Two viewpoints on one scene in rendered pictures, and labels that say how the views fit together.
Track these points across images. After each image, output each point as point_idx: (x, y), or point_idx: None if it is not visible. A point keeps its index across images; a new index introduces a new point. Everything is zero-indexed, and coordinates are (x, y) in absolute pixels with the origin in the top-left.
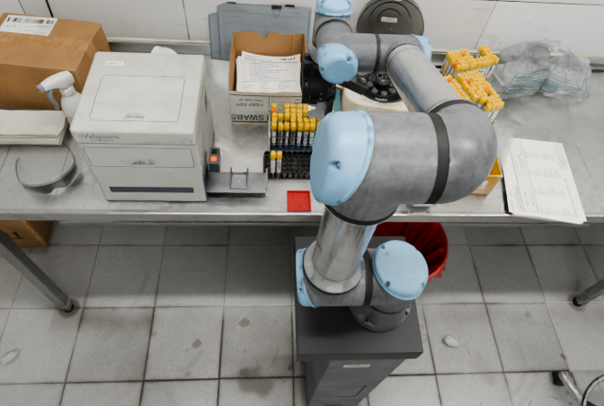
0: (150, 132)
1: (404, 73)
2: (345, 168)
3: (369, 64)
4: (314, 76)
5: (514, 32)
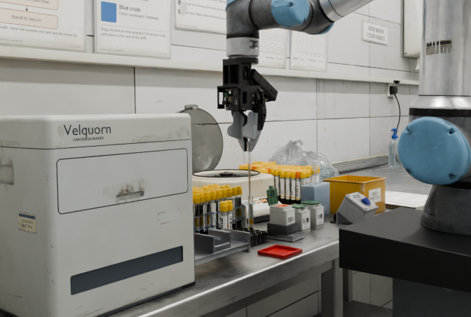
0: (148, 116)
1: None
2: None
3: (309, 9)
4: (242, 76)
5: (263, 152)
